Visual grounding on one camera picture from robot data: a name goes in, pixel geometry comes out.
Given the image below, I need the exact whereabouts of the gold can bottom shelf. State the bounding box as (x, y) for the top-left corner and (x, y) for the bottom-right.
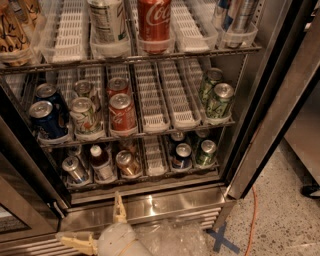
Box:
(116, 150), (141, 178)

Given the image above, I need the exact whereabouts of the blue can rear middle shelf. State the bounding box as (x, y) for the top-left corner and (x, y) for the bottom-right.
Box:
(35, 83), (69, 123)

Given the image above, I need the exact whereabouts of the green can shelf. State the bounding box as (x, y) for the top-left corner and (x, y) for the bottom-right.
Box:
(206, 83), (234, 119)
(199, 68), (223, 106)
(196, 140), (217, 166)

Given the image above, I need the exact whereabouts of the green can rear middle shelf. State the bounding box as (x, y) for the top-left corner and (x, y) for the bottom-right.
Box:
(199, 68), (223, 106)

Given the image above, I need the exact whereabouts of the white empty can tray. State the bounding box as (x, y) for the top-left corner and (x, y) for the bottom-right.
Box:
(134, 63), (170, 133)
(158, 61), (201, 130)

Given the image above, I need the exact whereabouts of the white patterned can front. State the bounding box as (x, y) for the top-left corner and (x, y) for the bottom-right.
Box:
(70, 97), (102, 135)

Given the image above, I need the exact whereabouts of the dark blue can bottom shelf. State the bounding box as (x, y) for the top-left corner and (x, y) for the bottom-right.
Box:
(172, 143), (192, 169)

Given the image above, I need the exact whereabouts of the middle wire shelf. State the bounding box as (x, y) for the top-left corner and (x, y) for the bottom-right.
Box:
(37, 116), (235, 148)

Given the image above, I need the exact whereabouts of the tall red cola can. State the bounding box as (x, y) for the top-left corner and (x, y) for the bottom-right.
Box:
(137, 0), (171, 54)

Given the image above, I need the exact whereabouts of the wire shelf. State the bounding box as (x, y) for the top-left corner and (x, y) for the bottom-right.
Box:
(37, 116), (235, 148)
(0, 43), (262, 75)

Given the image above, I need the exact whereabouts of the dark bottle with white cap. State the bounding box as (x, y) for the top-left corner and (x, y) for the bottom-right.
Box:
(90, 145), (115, 183)

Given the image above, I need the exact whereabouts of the silver blue can bottom shelf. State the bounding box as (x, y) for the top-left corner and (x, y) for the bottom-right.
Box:
(62, 156), (89, 184)

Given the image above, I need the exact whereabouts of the white patterned can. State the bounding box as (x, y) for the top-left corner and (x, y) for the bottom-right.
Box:
(70, 97), (102, 135)
(73, 79), (101, 111)

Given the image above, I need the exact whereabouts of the red cola can rear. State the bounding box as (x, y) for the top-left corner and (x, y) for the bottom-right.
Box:
(106, 77), (131, 97)

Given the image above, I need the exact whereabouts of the white patterned can rear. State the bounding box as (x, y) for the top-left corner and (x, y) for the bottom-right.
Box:
(73, 79), (101, 111)

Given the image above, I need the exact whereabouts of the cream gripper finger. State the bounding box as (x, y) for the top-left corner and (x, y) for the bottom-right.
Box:
(113, 191), (127, 223)
(56, 231), (98, 256)

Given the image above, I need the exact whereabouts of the green can front middle shelf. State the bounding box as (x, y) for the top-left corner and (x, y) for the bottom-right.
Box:
(206, 83), (234, 119)

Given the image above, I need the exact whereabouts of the white rounded gripper body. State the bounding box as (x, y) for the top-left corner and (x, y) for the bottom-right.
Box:
(97, 223), (137, 256)

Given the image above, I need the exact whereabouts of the black caster wheel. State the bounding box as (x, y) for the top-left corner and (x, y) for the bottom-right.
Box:
(301, 185), (320, 199)

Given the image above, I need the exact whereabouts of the silver blue cans top shelf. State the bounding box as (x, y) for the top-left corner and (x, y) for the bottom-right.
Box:
(212, 0), (258, 34)

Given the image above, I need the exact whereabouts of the tan lettered can top shelf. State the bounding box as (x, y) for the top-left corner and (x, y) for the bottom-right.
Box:
(0, 0), (30, 67)

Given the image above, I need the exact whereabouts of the top wire shelf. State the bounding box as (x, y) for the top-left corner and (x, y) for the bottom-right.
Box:
(0, 43), (262, 75)

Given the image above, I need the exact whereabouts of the stainless fridge door right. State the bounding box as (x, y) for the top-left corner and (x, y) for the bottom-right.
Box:
(219, 0), (319, 200)

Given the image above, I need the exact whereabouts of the white labelled can top shelf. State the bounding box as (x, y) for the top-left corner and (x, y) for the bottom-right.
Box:
(87, 0), (127, 43)

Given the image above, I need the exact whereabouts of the green can bottom shelf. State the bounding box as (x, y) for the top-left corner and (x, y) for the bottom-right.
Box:
(196, 140), (217, 166)

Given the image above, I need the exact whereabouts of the blue tape cross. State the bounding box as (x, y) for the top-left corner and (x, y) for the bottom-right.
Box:
(206, 223), (240, 254)

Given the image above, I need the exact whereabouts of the red cola can front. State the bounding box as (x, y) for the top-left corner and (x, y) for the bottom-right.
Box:
(109, 93), (136, 131)

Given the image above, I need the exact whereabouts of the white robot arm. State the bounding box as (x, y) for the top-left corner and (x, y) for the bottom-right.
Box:
(55, 191), (153, 256)

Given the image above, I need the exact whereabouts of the blue can front middle shelf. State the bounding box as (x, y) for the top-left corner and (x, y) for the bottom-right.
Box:
(29, 100), (68, 139)

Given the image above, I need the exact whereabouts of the orange cable on floor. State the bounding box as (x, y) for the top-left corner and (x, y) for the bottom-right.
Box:
(244, 185), (258, 256)

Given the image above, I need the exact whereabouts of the clear bubble wrap bag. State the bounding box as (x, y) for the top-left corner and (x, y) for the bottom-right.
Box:
(134, 221), (210, 256)

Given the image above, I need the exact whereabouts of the stainless fridge base panel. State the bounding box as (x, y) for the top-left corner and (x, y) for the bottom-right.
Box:
(0, 185), (235, 256)

